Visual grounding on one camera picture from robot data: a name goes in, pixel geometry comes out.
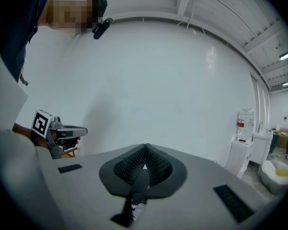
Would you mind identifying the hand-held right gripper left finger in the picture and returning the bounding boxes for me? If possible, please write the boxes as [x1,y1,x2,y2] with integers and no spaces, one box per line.
[98,143,147,196]

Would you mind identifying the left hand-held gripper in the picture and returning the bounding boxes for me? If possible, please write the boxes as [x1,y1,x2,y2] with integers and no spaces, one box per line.
[30,109,88,160]

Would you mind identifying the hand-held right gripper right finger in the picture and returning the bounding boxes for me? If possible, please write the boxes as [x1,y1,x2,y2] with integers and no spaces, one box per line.
[145,143,188,198]

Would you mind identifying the black patterned shorts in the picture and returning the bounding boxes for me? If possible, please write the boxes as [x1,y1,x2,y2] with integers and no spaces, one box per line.
[131,192,148,222]

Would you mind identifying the person's left forearm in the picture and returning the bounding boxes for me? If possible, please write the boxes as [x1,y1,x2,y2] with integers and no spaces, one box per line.
[12,123,39,146]

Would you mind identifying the wooden stool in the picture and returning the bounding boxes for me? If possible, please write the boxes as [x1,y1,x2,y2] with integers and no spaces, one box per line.
[61,147,78,158]

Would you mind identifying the white water dispenser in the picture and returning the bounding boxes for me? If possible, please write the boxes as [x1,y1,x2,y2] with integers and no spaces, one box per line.
[225,139,254,179]

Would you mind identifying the clear water bottle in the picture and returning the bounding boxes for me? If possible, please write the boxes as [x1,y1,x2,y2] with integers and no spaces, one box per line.
[237,108,255,143]

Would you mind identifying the white sink cabinet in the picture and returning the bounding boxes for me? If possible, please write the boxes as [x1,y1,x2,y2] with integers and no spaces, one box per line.
[250,131,274,164]

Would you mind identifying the green board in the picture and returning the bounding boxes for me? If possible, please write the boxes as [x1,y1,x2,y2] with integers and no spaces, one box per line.
[269,131,280,154]

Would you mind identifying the person's dark blue shirt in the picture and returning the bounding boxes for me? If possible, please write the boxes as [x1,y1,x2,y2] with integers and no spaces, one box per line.
[0,0,52,83]

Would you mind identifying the person's head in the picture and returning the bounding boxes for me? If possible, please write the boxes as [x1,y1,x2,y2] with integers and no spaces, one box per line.
[37,0,108,35]

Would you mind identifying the cardboard box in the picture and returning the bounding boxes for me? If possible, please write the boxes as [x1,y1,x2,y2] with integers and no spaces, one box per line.
[276,127,288,149]

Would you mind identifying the black head-worn camera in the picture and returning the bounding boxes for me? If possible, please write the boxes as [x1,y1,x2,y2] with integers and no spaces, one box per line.
[91,17,114,40]

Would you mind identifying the white hanging cable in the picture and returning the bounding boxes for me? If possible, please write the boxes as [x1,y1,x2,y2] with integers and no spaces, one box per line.
[186,0,199,30]

